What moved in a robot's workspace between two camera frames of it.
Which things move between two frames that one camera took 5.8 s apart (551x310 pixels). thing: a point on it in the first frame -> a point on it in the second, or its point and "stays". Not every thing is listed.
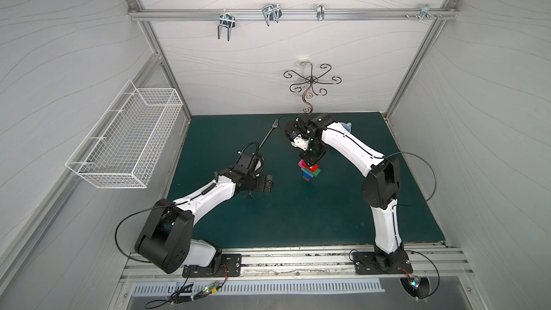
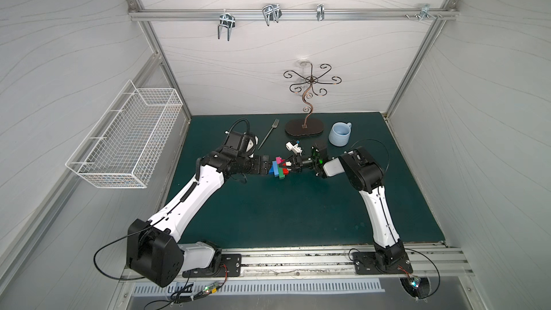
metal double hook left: (229, 21) stays
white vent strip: (207, 288) stays
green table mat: (309, 202) stays
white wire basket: (122, 148) stays
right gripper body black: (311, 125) -> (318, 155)
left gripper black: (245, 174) -> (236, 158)
